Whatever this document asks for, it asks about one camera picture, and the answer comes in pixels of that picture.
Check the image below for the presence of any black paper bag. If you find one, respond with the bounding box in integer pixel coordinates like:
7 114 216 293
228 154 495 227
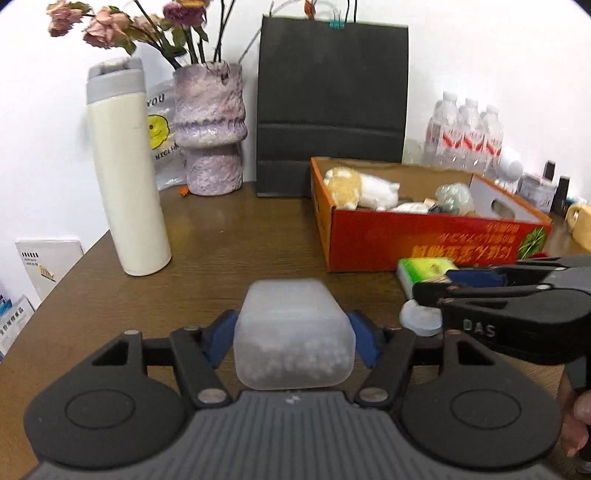
256 0 409 198

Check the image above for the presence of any clear water bottle red label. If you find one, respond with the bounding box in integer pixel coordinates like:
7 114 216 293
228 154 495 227
480 105 505 172
425 91 460 167
455 98 485 169

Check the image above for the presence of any yellow mug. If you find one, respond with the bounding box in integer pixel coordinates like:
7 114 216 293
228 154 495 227
566 200 591 252

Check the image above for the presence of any pale floral tin box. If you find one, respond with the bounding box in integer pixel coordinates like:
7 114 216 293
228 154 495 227
519 173 557 213

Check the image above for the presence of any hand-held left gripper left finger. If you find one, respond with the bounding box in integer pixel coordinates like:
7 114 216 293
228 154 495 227
88 309 241 409

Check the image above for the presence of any clear glass cup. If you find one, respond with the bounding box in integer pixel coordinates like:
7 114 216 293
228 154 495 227
404 138 426 165

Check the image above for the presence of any clear smiley plastic bag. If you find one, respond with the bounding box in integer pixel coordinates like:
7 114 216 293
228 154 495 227
143 80 188 192

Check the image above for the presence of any white round lid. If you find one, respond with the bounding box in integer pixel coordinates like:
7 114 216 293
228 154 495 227
399 299 444 337

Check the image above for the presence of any blue and white carton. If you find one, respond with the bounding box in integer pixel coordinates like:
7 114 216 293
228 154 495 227
0 281 35 361

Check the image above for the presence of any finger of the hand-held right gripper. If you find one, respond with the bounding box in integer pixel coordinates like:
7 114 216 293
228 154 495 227
412 281 551 306
445 255 591 288

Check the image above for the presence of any wooden desktop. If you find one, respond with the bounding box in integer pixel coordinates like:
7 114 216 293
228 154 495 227
0 180 591 480

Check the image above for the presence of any white and tan plush toy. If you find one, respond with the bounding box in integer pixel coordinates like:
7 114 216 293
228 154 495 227
323 167 400 209

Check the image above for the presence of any green and white packet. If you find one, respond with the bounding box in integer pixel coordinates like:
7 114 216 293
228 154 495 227
398 257 460 301

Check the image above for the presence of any cream thermos bottle grey lid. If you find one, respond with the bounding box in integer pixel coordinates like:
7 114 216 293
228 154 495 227
87 58 172 277

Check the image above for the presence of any person's right hand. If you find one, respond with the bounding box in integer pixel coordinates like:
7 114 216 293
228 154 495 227
556 382 591 457

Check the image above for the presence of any purple ceramic vase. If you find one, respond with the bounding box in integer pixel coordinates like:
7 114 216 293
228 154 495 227
172 62 247 195

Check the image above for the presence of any orange cardboard box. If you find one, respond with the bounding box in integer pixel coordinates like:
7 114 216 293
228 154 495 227
310 157 553 273

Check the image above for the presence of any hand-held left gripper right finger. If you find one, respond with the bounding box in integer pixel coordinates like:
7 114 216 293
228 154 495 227
348 310 497 409

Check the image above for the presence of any translucent plastic box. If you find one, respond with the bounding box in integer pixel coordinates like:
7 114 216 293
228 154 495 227
233 278 356 391

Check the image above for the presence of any dried pink flower bouquet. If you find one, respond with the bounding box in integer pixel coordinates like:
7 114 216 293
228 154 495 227
46 0 241 70

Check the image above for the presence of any white booklet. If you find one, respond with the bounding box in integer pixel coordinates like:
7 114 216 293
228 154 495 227
15 239 85 303

